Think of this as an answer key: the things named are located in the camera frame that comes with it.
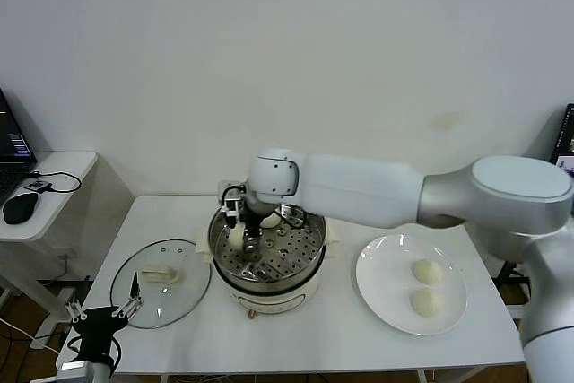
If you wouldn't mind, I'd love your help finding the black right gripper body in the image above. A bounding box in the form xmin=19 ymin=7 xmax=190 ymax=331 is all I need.
xmin=237 ymin=203 xmax=270 ymax=234

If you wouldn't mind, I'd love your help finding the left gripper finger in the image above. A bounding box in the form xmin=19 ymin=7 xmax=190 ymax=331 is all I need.
xmin=110 ymin=271 xmax=145 ymax=320
xmin=65 ymin=275 xmax=91 ymax=324

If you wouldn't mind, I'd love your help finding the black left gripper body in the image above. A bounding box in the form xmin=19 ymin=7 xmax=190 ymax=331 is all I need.
xmin=73 ymin=305 xmax=130 ymax=365

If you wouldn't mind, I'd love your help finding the glass lid cream handle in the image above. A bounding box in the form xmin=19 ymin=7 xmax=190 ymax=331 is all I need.
xmin=109 ymin=238 xmax=213 ymax=329

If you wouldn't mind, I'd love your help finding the stainless steel steamer basket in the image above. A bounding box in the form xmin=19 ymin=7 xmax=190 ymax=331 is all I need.
xmin=208 ymin=194 xmax=328 ymax=292

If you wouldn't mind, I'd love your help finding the cream electric cooker base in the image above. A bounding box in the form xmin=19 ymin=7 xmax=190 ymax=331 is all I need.
xmin=196 ymin=216 xmax=344 ymax=321

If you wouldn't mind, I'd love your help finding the black computer mouse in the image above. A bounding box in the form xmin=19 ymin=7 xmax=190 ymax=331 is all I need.
xmin=3 ymin=192 xmax=39 ymax=225

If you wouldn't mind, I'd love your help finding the small black usb hub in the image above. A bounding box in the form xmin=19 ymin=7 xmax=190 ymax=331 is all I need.
xmin=22 ymin=178 xmax=54 ymax=195

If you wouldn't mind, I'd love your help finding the white side table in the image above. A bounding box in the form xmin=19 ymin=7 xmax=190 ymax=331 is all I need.
xmin=0 ymin=151 xmax=99 ymax=348

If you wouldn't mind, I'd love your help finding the white round plate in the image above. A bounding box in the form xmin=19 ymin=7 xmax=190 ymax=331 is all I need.
xmin=356 ymin=233 xmax=469 ymax=336

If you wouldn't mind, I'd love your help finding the black laptop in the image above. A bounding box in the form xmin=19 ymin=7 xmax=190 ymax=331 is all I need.
xmin=550 ymin=103 xmax=574 ymax=178
xmin=0 ymin=86 xmax=38 ymax=207

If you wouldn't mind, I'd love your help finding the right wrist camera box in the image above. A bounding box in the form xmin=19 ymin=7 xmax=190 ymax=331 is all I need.
xmin=218 ymin=179 xmax=247 ymax=218

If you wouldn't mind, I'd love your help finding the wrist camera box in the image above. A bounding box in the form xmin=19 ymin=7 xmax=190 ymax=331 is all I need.
xmin=56 ymin=359 xmax=96 ymax=383
xmin=218 ymin=179 xmax=247 ymax=218

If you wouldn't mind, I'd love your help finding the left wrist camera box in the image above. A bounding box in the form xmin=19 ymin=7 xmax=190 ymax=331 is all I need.
xmin=56 ymin=359 xmax=96 ymax=383

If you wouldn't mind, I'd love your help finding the white floor cable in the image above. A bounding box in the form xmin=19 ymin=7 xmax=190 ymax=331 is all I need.
xmin=0 ymin=318 xmax=57 ymax=353

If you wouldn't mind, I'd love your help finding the thin black desk cable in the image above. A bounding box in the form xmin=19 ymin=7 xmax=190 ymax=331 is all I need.
xmin=26 ymin=170 xmax=83 ymax=195

